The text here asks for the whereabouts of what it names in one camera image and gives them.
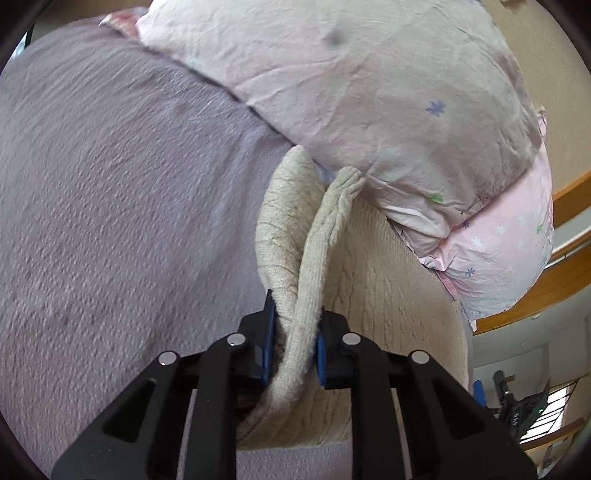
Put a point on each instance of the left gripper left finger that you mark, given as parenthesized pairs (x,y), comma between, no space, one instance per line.
(178,417)

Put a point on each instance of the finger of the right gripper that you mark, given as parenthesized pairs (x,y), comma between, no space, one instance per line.
(510,408)
(479,393)

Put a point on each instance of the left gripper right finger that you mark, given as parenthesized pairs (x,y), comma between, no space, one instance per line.
(410,417)

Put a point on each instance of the beige cable knit sweater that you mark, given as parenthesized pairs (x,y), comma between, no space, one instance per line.
(322,247)

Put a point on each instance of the wooden stair railing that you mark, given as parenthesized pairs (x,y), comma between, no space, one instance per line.
(552,435)

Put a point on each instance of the right pink floral pillow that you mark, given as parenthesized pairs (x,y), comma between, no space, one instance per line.
(494,258)

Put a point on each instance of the pink floral pillow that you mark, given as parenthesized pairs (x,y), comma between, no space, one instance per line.
(494,258)
(424,97)

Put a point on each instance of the lavender bed sheet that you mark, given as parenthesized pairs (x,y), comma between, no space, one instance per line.
(130,190)

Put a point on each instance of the left pink floral pillow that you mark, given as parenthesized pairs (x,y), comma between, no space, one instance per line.
(424,97)

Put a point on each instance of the wooden headboard frame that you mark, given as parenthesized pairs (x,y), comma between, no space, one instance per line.
(569,269)

